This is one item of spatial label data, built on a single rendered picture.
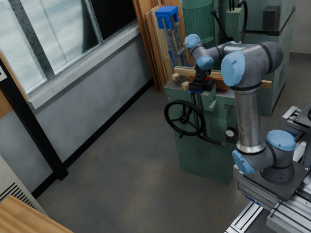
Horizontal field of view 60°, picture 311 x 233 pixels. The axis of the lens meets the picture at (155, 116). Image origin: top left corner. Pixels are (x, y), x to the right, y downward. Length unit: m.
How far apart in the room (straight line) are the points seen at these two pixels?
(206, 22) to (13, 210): 1.70
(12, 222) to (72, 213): 0.65
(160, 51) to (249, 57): 2.29
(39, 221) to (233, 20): 1.75
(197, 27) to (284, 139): 0.82
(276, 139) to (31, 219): 1.50
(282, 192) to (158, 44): 2.28
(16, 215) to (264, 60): 1.71
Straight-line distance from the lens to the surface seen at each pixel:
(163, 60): 3.26
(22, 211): 2.03
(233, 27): 1.88
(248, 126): 1.11
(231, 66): 0.98
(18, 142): 2.50
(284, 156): 1.27
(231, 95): 1.74
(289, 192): 1.37
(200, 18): 1.66
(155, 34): 3.16
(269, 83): 1.80
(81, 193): 2.62
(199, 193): 2.33
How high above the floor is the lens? 1.91
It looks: 38 degrees down
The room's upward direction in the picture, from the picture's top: 13 degrees counter-clockwise
